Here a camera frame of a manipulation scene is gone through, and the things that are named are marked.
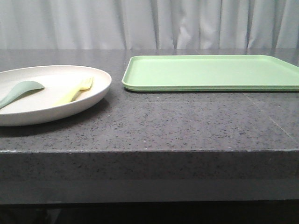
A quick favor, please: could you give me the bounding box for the yellow plastic fork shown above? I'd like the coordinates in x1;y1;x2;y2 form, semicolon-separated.
54;77;93;106

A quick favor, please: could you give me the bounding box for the beige round plate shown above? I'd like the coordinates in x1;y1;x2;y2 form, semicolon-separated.
0;65;112;126

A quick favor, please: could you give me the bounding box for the light green serving tray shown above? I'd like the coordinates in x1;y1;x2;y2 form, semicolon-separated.
122;55;299;91

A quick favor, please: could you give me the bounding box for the sage green spoon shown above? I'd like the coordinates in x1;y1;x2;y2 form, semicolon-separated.
0;81;44;109

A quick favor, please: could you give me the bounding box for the grey pleated curtain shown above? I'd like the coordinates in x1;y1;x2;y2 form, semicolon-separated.
0;0;299;49

